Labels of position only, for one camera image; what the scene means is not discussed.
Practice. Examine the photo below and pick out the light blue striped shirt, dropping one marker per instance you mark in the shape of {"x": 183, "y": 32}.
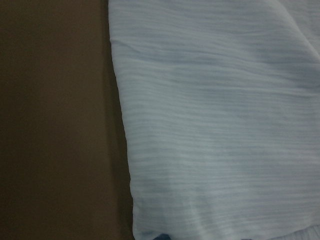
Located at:
{"x": 220, "y": 103}

